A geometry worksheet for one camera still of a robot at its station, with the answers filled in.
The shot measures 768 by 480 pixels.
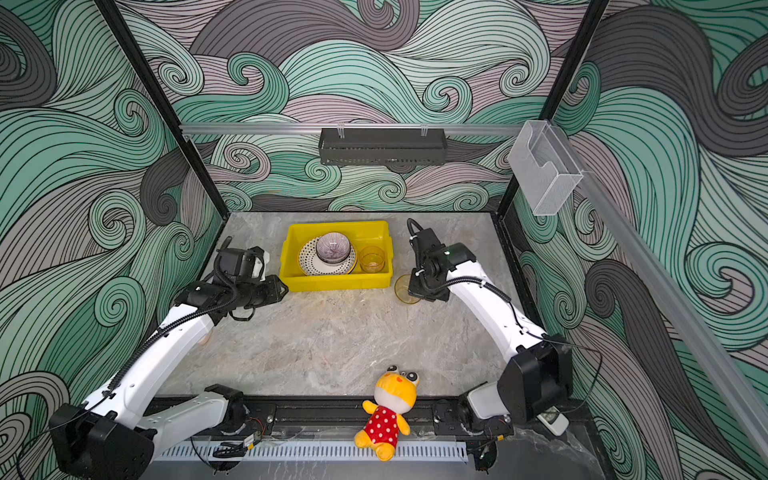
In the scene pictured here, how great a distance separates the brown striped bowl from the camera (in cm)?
97

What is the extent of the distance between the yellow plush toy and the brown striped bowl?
39 cm

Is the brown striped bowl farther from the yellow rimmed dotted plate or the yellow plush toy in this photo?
the yellow plush toy

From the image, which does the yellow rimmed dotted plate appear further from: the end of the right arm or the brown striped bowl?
the end of the right arm

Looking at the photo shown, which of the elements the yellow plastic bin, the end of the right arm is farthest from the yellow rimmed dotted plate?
the end of the right arm

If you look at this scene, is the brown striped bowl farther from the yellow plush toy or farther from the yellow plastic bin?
the yellow plush toy

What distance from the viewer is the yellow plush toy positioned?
668 millimetres

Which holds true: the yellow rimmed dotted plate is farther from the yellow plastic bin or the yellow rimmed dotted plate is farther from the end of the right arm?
the end of the right arm

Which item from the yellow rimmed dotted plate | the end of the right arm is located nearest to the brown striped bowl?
the yellow rimmed dotted plate

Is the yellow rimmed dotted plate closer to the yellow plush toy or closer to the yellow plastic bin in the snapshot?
the yellow plastic bin
